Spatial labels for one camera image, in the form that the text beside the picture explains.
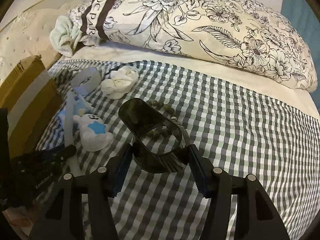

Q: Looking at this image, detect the white plush toy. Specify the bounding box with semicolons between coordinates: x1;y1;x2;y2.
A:
73;114;113;152

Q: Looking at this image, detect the blue tissue pack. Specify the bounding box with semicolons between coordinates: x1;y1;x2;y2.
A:
57;92;92;128

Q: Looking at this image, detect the dark oval container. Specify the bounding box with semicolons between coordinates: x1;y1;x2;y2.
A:
118;98;190;173

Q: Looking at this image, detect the cardboard box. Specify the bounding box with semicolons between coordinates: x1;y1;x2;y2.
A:
1;55;62;159

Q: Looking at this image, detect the checkered bed sheet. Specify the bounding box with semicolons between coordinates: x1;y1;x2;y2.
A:
35;59;320;240

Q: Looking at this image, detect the clear tape roll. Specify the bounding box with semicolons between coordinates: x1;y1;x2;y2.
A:
71;67;101;96

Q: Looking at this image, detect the cream tufted headboard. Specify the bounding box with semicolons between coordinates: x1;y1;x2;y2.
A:
1;0;82;82

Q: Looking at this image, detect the mint green towel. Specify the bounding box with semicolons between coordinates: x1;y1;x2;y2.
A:
49;15;101;57

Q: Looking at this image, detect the floral quilt pillow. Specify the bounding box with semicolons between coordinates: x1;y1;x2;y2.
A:
68;0;317;92

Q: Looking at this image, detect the teal curtain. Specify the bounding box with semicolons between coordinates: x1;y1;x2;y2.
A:
281;0;319;61

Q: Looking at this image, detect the green bead bracelet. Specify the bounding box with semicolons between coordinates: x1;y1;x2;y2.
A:
145;100;181;138

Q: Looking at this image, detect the black hair tie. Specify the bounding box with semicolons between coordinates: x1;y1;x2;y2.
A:
106;65;121;77

